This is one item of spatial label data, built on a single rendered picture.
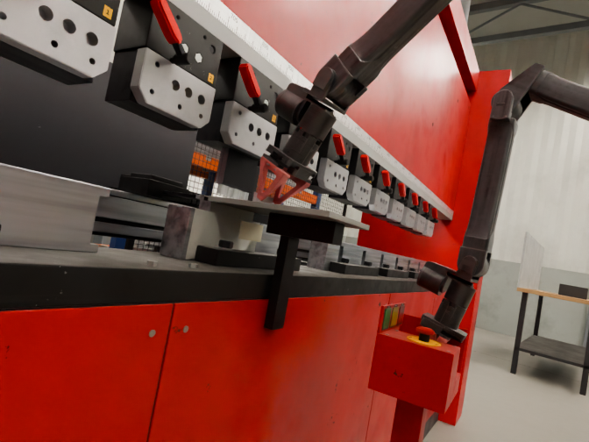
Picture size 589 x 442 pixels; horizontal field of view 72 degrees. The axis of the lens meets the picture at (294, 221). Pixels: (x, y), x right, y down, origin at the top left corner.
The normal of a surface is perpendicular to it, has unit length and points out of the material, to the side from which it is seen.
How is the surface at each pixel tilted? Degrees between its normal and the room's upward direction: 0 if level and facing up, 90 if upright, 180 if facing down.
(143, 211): 90
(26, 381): 90
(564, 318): 90
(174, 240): 90
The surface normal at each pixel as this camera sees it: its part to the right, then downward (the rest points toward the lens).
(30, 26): 0.84, 0.13
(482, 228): -0.50, -0.30
